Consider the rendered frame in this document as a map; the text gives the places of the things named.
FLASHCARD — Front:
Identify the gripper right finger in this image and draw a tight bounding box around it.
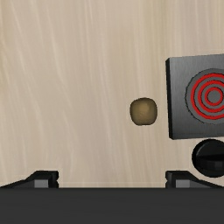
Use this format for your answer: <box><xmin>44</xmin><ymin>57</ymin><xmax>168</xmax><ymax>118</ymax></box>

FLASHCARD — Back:
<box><xmin>164</xmin><ymin>170</ymin><xmax>224</xmax><ymax>189</ymax></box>

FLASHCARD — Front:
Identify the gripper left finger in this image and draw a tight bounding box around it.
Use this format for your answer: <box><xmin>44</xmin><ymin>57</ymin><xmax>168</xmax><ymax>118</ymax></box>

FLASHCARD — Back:
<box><xmin>0</xmin><ymin>170</ymin><xmax>60</xmax><ymax>189</ymax></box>

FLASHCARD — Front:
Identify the stove plate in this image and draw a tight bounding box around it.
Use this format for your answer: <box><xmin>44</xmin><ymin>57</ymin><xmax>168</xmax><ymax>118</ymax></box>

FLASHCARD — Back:
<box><xmin>164</xmin><ymin>53</ymin><xmax>224</xmax><ymax>179</ymax></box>

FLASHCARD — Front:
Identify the brown kiwi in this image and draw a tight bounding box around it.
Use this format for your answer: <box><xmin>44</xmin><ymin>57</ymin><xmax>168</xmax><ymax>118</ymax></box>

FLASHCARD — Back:
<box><xmin>129</xmin><ymin>97</ymin><xmax>158</xmax><ymax>127</ymax></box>

